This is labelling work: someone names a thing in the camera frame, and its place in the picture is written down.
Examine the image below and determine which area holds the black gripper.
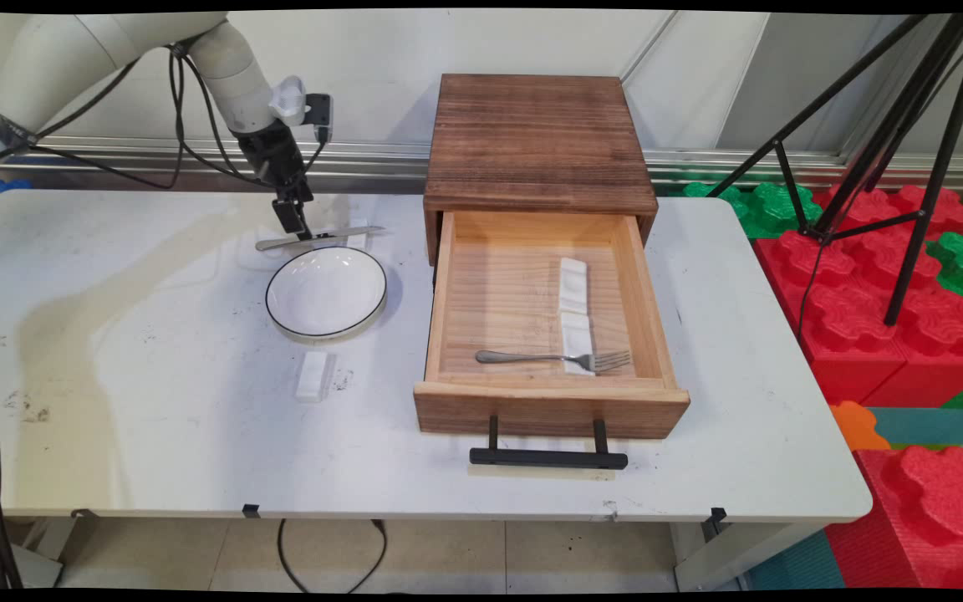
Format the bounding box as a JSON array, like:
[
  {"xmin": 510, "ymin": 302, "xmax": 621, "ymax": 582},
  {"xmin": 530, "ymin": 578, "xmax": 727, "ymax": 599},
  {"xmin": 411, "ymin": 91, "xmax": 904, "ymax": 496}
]
[{"xmin": 237, "ymin": 120, "xmax": 315, "ymax": 242}]

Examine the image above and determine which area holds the silver table knife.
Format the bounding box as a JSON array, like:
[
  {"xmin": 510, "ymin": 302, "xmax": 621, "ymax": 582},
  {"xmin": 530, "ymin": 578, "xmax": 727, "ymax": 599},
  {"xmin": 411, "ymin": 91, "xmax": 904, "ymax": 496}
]
[{"xmin": 255, "ymin": 225, "xmax": 386, "ymax": 253}]

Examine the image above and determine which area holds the white plate with black rim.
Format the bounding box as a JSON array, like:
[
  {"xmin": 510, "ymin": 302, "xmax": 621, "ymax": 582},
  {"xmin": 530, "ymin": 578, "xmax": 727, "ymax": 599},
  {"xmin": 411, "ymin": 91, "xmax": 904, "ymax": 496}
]
[{"xmin": 264, "ymin": 245, "xmax": 389, "ymax": 345}]

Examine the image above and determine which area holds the light wooden drawer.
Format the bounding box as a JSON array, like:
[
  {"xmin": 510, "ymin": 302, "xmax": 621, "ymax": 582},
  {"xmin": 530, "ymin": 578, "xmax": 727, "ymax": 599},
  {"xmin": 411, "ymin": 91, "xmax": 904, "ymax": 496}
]
[{"xmin": 413, "ymin": 211, "xmax": 691, "ymax": 441}]

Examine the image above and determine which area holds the dark wooden cabinet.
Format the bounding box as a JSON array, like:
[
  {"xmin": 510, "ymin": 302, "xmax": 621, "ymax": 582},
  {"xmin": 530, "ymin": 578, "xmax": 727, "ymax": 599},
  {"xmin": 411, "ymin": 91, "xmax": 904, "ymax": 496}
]
[{"xmin": 422, "ymin": 74, "xmax": 660, "ymax": 268}]

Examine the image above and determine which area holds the silver metal fork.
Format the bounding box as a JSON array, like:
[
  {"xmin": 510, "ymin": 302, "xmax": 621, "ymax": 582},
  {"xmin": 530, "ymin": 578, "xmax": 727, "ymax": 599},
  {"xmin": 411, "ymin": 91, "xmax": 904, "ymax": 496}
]
[{"xmin": 475, "ymin": 349, "xmax": 631, "ymax": 375}]

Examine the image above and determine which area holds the white table leg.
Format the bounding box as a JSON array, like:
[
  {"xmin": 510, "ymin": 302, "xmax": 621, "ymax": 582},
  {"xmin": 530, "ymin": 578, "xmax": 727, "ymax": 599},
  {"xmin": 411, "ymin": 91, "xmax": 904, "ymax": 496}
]
[{"xmin": 670, "ymin": 522, "xmax": 829, "ymax": 594}]

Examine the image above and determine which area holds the red foam block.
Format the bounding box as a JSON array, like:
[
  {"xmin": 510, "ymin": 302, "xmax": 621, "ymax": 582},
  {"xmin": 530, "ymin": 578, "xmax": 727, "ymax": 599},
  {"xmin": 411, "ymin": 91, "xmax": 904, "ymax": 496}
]
[
  {"xmin": 812, "ymin": 182, "xmax": 963, "ymax": 245},
  {"xmin": 862, "ymin": 280, "xmax": 963, "ymax": 409},
  {"xmin": 752, "ymin": 230, "xmax": 909, "ymax": 407},
  {"xmin": 824, "ymin": 445, "xmax": 963, "ymax": 591}
]

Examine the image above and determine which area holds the orange foam piece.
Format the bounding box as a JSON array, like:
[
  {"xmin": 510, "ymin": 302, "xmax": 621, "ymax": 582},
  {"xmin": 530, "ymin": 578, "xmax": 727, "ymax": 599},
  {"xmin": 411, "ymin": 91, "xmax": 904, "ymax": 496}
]
[{"xmin": 829, "ymin": 400, "xmax": 893, "ymax": 453}]

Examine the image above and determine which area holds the black tripod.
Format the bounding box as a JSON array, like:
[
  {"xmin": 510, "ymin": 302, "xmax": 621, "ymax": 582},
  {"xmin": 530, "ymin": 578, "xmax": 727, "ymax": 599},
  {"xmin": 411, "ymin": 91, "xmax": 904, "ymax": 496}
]
[{"xmin": 706, "ymin": 12, "xmax": 963, "ymax": 328}]

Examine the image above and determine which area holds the teal foam mat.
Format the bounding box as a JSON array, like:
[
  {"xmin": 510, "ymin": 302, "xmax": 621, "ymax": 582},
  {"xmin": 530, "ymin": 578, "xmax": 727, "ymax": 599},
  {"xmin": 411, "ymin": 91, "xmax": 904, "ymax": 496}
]
[{"xmin": 866, "ymin": 406, "xmax": 963, "ymax": 449}]

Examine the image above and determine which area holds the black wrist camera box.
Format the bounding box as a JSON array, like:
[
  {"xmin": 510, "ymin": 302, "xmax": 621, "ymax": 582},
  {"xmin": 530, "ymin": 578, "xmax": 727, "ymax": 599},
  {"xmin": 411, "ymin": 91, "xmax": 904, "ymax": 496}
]
[{"xmin": 303, "ymin": 93, "xmax": 334, "ymax": 144}]

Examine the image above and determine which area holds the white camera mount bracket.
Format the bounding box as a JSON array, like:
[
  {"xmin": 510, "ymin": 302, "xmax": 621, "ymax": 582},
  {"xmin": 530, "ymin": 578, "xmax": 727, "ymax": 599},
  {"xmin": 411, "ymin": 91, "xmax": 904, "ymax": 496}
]
[{"xmin": 269, "ymin": 75, "xmax": 308, "ymax": 127}]

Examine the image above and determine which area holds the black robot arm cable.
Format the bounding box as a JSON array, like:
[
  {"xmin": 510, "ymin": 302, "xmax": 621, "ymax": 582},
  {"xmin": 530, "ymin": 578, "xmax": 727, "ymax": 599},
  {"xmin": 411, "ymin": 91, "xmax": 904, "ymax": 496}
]
[{"xmin": 0, "ymin": 46, "xmax": 328, "ymax": 191}]

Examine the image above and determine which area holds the black cable under table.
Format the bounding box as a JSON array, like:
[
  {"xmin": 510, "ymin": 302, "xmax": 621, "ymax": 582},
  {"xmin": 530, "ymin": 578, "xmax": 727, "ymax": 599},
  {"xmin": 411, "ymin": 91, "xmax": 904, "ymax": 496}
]
[{"xmin": 277, "ymin": 518, "xmax": 389, "ymax": 594}]

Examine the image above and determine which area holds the black drawer handle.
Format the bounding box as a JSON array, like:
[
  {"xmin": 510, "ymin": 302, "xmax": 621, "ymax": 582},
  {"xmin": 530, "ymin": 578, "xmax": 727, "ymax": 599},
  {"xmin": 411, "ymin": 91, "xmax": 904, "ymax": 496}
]
[{"xmin": 469, "ymin": 416, "xmax": 629, "ymax": 472}]

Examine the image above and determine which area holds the metal wall rail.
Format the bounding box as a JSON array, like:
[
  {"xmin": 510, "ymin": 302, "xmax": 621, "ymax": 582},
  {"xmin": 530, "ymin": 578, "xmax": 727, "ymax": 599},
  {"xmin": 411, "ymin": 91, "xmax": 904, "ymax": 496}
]
[{"xmin": 0, "ymin": 136, "xmax": 963, "ymax": 191}]

